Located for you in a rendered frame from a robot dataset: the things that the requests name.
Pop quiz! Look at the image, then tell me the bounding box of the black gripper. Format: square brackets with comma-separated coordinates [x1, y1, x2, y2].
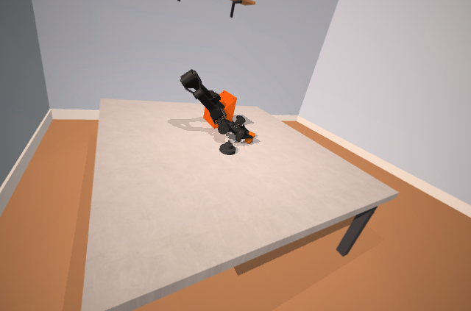
[228, 121, 253, 142]

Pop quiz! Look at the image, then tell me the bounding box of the orange knob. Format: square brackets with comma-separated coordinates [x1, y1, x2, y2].
[244, 132, 255, 144]

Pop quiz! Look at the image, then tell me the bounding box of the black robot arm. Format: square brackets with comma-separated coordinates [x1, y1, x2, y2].
[180, 69, 245, 135]

